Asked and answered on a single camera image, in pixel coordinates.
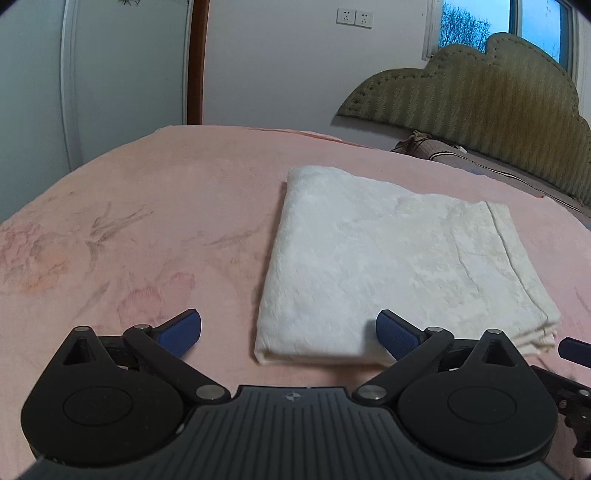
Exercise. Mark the window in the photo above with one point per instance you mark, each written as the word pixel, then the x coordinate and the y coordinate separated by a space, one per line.
pixel 466 23

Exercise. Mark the white textured blanket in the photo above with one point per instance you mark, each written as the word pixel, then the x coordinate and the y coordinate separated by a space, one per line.
pixel 369 258

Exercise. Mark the white wall socket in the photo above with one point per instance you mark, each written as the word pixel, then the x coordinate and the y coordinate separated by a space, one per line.
pixel 346 16
pixel 364 18

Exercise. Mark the brown wooden door frame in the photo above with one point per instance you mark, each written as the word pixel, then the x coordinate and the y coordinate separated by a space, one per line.
pixel 196 60

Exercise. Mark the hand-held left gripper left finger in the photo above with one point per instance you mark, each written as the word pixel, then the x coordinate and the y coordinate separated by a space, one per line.
pixel 182 330

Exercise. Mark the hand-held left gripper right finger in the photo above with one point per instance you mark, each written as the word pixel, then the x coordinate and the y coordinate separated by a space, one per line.
pixel 392 334

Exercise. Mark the white door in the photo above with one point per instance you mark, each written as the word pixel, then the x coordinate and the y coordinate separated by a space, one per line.
pixel 115 69

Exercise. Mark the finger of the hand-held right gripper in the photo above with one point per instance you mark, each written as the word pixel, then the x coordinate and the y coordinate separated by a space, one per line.
pixel 577 350

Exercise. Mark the brown pillow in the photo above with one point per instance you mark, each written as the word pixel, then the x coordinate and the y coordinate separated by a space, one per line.
pixel 443 154

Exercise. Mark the olive upholstered headboard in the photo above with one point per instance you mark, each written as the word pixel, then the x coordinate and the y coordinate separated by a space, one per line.
pixel 485 92

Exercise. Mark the pink floral blanket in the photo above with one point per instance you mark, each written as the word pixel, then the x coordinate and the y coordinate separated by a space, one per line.
pixel 138 221

